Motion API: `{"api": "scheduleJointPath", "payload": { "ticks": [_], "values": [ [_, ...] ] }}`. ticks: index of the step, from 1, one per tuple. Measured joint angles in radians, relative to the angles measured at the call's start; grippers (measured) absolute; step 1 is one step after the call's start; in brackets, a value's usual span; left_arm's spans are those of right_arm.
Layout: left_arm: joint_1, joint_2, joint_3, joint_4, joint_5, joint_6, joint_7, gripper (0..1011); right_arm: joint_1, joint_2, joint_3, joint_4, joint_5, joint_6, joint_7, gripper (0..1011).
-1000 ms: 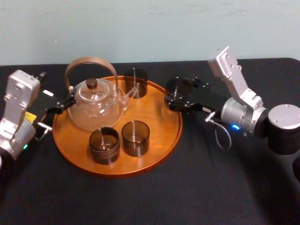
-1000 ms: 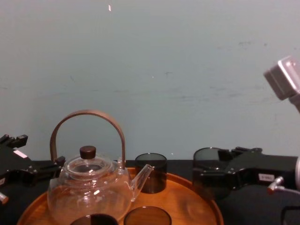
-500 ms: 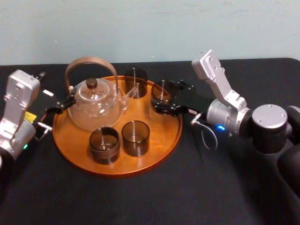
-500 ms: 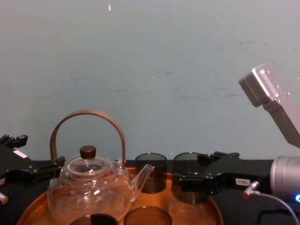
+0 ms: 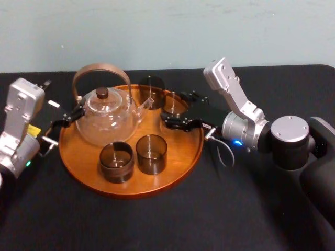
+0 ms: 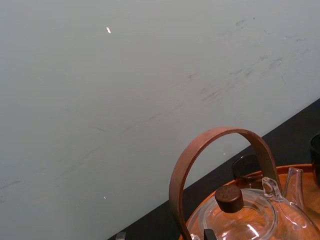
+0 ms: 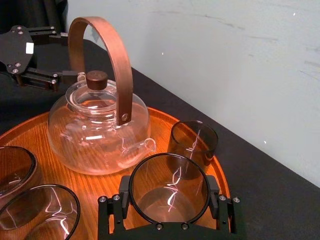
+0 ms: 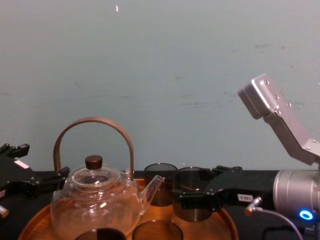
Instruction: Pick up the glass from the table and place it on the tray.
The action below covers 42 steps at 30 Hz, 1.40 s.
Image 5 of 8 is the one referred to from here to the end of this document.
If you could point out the round wooden tray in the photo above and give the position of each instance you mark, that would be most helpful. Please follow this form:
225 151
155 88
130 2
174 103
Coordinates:
78 154

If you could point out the smoked glass cup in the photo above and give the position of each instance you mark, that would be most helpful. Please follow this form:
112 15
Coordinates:
151 159
151 86
116 167
173 102

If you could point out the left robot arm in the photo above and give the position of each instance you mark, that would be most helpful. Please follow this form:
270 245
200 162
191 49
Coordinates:
15 123

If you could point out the black table cloth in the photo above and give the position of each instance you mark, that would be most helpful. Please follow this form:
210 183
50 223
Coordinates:
167 222

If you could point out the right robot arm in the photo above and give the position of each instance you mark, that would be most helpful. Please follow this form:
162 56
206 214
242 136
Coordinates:
288 141

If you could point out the glass lid with brown knob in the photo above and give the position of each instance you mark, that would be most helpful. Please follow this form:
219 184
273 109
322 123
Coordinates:
102 93

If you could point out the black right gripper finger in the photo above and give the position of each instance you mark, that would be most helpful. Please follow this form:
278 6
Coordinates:
180 124
196 98

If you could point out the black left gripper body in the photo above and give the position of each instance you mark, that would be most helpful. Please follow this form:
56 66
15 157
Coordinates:
49 115

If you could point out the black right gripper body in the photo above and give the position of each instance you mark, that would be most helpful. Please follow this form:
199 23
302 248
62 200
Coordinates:
209 115

